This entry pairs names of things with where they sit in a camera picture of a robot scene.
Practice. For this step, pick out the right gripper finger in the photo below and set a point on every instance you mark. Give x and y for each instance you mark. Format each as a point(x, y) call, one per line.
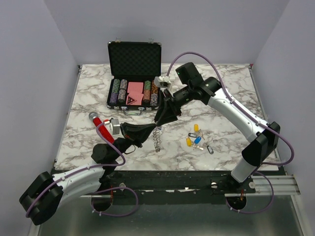
point(167, 116)
point(164, 104)

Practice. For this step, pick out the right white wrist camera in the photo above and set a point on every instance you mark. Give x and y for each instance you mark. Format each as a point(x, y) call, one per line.
point(163, 82)

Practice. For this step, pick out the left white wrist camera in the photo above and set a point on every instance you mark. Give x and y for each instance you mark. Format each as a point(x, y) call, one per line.
point(115, 126)

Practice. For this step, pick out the black key tag with key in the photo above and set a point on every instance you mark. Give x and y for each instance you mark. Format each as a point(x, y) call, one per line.
point(208, 147)

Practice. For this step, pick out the black mounting base rail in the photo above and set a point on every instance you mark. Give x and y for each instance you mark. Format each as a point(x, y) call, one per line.
point(166, 179)

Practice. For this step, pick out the yellow key tag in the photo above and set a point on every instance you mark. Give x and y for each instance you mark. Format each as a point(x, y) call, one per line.
point(196, 128)
point(188, 142)

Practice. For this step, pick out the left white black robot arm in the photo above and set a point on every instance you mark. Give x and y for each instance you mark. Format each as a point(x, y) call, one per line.
point(49, 192)

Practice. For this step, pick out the aluminium frame rail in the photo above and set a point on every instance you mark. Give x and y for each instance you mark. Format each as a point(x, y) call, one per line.
point(254, 186)

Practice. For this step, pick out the upper yellow key tag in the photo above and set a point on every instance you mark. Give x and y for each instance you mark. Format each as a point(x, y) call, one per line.
point(196, 128)

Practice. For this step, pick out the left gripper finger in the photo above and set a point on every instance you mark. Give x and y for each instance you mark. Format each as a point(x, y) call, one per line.
point(133, 128)
point(140, 137)

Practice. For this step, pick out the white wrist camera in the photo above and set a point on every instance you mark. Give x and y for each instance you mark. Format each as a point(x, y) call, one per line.
point(163, 82)
point(115, 126)

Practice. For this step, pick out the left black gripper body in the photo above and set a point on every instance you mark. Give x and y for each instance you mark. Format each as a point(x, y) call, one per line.
point(129, 135)

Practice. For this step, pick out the red toy microphone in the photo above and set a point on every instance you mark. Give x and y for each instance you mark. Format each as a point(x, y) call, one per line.
point(93, 116)

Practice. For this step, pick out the lower yellow key tag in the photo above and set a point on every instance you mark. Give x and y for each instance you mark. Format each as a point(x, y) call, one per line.
point(188, 142)

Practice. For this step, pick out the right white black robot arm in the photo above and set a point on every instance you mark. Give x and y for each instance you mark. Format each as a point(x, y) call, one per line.
point(261, 135)

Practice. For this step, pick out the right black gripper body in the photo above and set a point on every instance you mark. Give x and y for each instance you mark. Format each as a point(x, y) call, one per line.
point(170, 100)

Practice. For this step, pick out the pink playing card deck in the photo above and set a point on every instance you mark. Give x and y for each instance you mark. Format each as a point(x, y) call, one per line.
point(135, 87)

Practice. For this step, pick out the black poker chip case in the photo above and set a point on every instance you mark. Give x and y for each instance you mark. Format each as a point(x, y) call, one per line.
point(134, 62)

